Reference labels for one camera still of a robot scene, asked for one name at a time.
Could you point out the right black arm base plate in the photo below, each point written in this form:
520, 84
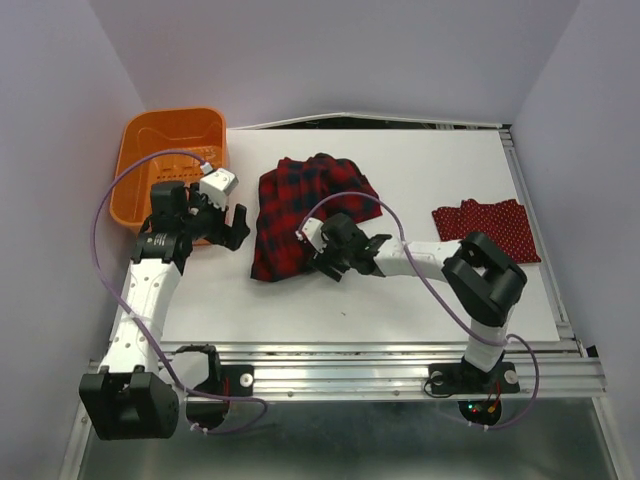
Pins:
462, 378

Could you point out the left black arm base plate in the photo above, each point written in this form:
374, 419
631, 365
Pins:
234, 380

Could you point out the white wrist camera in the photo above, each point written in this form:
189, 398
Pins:
311, 233
218, 186

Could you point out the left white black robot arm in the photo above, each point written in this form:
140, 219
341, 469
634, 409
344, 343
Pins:
135, 392

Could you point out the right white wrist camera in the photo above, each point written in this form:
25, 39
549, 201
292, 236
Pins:
311, 233

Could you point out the red polka dot skirt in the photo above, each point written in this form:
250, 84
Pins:
506, 223

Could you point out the aluminium front rail frame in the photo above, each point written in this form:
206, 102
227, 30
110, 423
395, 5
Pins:
359, 411

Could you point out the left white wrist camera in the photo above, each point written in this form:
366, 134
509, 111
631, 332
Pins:
218, 186

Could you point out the orange plastic bin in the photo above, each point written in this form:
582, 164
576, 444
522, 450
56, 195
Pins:
199, 130

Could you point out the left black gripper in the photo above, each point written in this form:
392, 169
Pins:
220, 236

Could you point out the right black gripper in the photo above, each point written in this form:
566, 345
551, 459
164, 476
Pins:
325, 261

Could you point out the red black plaid skirt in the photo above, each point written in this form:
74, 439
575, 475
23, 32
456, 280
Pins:
321, 186

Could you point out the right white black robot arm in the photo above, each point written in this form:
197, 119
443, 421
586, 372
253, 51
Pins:
485, 280

